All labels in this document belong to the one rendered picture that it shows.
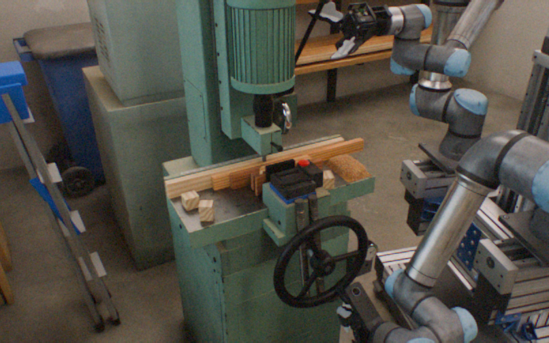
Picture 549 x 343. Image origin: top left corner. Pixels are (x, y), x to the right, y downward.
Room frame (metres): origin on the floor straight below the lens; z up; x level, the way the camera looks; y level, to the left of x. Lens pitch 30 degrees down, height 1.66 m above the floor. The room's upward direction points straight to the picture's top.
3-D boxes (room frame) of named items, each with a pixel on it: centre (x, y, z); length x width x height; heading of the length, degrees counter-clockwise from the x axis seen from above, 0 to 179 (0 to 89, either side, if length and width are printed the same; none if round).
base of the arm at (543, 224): (1.08, -0.79, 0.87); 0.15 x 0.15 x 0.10
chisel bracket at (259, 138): (1.28, 0.05, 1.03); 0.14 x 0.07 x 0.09; 28
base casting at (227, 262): (1.37, 0.10, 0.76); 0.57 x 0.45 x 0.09; 28
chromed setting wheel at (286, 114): (1.43, 0.00, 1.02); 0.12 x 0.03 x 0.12; 28
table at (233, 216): (1.17, 0.00, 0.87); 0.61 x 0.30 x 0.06; 118
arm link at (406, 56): (1.37, -0.38, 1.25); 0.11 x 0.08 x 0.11; 53
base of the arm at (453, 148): (1.57, -0.67, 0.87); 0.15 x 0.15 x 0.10
